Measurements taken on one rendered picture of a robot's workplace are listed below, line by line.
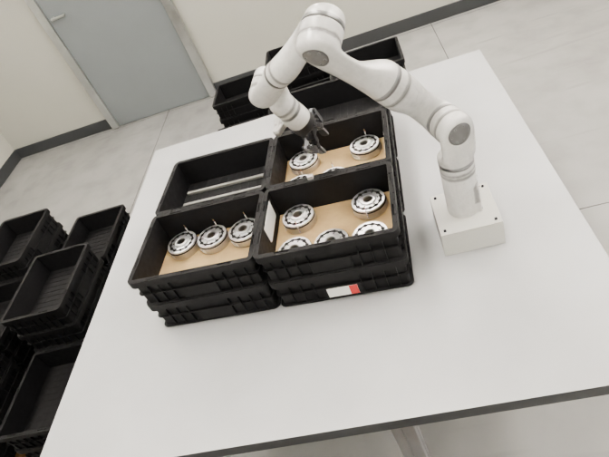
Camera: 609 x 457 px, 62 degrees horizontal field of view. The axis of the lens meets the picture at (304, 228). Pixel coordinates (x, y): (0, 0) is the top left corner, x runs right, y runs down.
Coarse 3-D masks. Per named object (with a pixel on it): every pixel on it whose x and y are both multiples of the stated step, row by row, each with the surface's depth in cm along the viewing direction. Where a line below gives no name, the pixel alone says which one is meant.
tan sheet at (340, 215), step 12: (384, 192) 155; (336, 204) 159; (348, 204) 157; (324, 216) 156; (336, 216) 155; (348, 216) 153; (384, 216) 148; (312, 228) 154; (324, 228) 152; (348, 228) 149; (276, 240) 156; (312, 240) 150
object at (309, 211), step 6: (300, 204) 159; (306, 204) 158; (288, 210) 159; (306, 210) 156; (312, 210) 155; (288, 216) 157; (306, 216) 154; (312, 216) 154; (288, 222) 155; (294, 222) 154; (300, 222) 154; (306, 222) 152
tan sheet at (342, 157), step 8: (328, 152) 180; (336, 152) 179; (344, 152) 177; (384, 152) 169; (288, 160) 185; (320, 160) 179; (328, 160) 177; (336, 160) 175; (344, 160) 174; (352, 160) 172; (360, 160) 171; (368, 160) 169; (288, 168) 182; (320, 168) 175; (328, 168) 174; (288, 176) 178; (296, 176) 177
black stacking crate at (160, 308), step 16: (256, 288) 146; (160, 304) 154; (176, 304) 153; (192, 304) 153; (208, 304) 154; (224, 304) 154; (240, 304) 153; (256, 304) 153; (272, 304) 152; (176, 320) 161; (192, 320) 160
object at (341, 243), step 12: (360, 168) 151; (372, 168) 150; (312, 180) 154; (264, 204) 154; (396, 204) 136; (264, 216) 150; (396, 216) 131; (396, 228) 128; (336, 240) 132; (348, 240) 131; (360, 240) 130; (372, 240) 130; (276, 252) 137; (288, 252) 135; (300, 252) 135; (312, 252) 134
